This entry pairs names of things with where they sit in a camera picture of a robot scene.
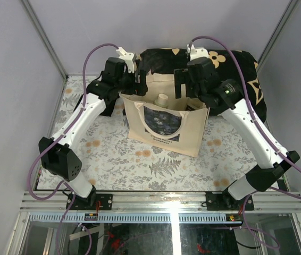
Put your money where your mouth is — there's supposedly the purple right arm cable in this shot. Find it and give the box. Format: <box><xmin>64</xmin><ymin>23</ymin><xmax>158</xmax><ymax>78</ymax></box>
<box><xmin>187</xmin><ymin>36</ymin><xmax>301</xmax><ymax>249</ymax></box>

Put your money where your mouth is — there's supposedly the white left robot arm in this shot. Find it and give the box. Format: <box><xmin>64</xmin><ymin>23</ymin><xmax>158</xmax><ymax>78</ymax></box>
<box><xmin>38</xmin><ymin>53</ymin><xmax>148</xmax><ymax>210</ymax></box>

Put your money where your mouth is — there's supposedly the floral table cloth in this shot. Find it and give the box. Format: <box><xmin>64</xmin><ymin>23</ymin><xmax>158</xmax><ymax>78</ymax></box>
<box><xmin>40</xmin><ymin>75</ymin><xmax>276</xmax><ymax>191</ymax></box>

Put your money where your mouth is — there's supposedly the green bottle cream cap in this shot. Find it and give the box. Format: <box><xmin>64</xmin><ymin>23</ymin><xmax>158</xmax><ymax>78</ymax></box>
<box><xmin>154</xmin><ymin>93</ymin><xmax>169</xmax><ymax>108</ymax></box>

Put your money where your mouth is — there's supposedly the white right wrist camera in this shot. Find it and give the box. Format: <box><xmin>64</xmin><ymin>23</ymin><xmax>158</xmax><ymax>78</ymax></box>
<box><xmin>186</xmin><ymin>44</ymin><xmax>209</xmax><ymax>62</ymax></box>

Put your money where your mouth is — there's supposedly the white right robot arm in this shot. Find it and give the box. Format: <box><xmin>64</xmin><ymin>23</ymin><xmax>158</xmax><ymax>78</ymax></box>
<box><xmin>174</xmin><ymin>57</ymin><xmax>300</xmax><ymax>210</ymax></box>

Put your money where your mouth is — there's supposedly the black floral plush pillow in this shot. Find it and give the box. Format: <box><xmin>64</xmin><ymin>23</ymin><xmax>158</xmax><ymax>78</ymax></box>
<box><xmin>136</xmin><ymin>48</ymin><xmax>267</xmax><ymax>122</ymax></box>

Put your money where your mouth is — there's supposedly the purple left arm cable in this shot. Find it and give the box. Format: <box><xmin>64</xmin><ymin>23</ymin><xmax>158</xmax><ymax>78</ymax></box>
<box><xmin>27</xmin><ymin>44</ymin><xmax>119</xmax><ymax>255</ymax></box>

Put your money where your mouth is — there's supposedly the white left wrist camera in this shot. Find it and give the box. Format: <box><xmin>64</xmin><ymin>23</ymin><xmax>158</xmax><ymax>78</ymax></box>
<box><xmin>116</xmin><ymin>47</ymin><xmax>136</xmax><ymax>73</ymax></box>

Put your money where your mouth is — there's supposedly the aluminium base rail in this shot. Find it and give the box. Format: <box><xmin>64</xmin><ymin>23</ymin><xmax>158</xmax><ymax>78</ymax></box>
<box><xmin>20</xmin><ymin>191</ymin><xmax>301</xmax><ymax>224</ymax></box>

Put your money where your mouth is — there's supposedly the beige canvas tote bag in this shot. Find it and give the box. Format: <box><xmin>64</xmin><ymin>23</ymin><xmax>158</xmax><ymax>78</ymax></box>
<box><xmin>120</xmin><ymin>73</ymin><xmax>210</xmax><ymax>157</ymax></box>

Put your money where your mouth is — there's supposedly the clear beige bottle black cap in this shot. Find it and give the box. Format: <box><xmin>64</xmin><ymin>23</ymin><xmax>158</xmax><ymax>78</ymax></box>
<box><xmin>186</xmin><ymin>104</ymin><xmax>201</xmax><ymax>111</ymax></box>

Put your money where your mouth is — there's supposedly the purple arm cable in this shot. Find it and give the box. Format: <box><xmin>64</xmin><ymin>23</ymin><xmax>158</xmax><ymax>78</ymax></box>
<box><xmin>187</xmin><ymin>36</ymin><xmax>301</xmax><ymax>249</ymax></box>
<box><xmin>27</xmin><ymin>44</ymin><xmax>119</xmax><ymax>255</ymax></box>

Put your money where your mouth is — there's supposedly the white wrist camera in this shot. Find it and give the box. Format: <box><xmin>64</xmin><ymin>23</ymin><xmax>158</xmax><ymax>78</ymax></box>
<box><xmin>116</xmin><ymin>47</ymin><xmax>136</xmax><ymax>73</ymax></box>
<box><xmin>186</xmin><ymin>44</ymin><xmax>209</xmax><ymax>62</ymax></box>

